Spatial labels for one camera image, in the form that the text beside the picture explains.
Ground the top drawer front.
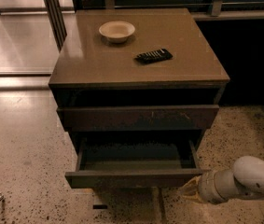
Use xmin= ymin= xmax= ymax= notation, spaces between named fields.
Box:
xmin=57 ymin=105 xmax=219 ymax=132

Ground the drawer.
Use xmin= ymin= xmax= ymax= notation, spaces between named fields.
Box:
xmin=65 ymin=140 xmax=205 ymax=189
xmin=57 ymin=105 xmax=219 ymax=132

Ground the black remote control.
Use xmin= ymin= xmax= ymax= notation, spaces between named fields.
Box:
xmin=135 ymin=49 xmax=173 ymax=64

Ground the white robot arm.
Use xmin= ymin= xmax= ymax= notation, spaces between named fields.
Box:
xmin=181 ymin=156 xmax=264 ymax=204

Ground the white ceramic bowl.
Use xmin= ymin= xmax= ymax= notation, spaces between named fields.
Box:
xmin=99 ymin=21 xmax=135 ymax=44

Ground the brown drawer cabinet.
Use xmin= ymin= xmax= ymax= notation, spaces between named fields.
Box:
xmin=49 ymin=8 xmax=229 ymax=189

